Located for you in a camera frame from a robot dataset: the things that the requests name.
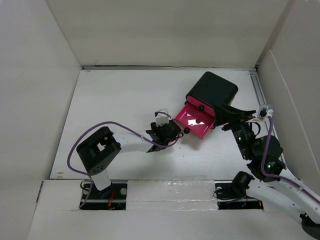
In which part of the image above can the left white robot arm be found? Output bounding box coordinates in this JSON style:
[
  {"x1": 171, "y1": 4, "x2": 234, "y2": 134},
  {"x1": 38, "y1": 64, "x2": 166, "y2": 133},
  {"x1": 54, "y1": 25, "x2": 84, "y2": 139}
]
[{"x1": 76, "y1": 120, "x2": 183, "y2": 199}]

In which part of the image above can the black drawer organizer box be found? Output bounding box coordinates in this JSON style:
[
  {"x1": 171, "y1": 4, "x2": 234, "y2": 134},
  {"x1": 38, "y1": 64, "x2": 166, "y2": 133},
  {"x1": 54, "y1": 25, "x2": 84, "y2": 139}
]
[{"x1": 185, "y1": 71, "x2": 239, "y2": 107}]

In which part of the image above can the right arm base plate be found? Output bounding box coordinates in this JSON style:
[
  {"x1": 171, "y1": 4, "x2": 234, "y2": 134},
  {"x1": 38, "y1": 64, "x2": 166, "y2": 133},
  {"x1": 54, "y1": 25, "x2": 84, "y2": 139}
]
[{"x1": 212, "y1": 180, "x2": 264, "y2": 211}]

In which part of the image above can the pink drawer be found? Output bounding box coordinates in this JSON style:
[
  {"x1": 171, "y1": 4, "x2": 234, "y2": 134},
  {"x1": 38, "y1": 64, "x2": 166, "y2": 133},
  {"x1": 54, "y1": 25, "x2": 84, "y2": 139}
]
[
  {"x1": 186, "y1": 95, "x2": 215, "y2": 117},
  {"x1": 174, "y1": 103, "x2": 216, "y2": 140}
]

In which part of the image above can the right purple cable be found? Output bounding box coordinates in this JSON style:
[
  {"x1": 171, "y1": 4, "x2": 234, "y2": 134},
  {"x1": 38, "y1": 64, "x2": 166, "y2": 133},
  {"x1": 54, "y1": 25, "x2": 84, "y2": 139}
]
[{"x1": 259, "y1": 116, "x2": 320, "y2": 201}]

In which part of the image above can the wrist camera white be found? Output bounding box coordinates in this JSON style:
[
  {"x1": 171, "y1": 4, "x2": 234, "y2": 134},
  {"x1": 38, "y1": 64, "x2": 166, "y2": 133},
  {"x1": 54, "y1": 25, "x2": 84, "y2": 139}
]
[
  {"x1": 154, "y1": 108, "x2": 172, "y2": 127},
  {"x1": 257, "y1": 104, "x2": 274, "y2": 121}
]

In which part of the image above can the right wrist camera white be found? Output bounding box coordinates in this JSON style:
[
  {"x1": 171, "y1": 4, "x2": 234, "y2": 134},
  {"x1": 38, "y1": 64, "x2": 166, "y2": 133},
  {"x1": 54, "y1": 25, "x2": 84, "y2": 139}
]
[{"x1": 257, "y1": 104, "x2": 274, "y2": 121}]

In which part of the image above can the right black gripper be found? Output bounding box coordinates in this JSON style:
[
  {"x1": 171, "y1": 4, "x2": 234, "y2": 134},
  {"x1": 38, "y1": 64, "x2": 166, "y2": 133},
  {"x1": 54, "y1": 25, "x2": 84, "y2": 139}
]
[{"x1": 211, "y1": 102, "x2": 255, "y2": 159}]

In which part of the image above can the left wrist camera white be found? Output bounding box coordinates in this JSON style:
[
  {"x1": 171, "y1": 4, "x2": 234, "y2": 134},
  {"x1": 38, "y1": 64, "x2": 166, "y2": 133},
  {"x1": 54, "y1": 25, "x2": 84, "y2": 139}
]
[{"x1": 154, "y1": 108, "x2": 172, "y2": 127}]

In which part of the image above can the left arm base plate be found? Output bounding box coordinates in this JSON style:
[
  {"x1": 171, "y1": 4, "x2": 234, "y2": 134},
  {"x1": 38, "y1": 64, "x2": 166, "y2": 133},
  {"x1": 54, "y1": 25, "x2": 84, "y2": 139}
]
[{"x1": 79, "y1": 180, "x2": 128, "y2": 211}]

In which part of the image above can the aluminium rail back edge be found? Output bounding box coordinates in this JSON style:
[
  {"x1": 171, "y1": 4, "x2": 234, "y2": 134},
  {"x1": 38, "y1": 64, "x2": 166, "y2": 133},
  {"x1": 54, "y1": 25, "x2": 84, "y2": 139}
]
[{"x1": 82, "y1": 65, "x2": 256, "y2": 71}]

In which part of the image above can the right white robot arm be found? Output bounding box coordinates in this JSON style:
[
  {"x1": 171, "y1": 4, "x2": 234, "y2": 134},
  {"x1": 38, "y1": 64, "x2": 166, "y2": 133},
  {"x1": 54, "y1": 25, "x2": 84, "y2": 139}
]
[{"x1": 213, "y1": 103, "x2": 320, "y2": 240}]

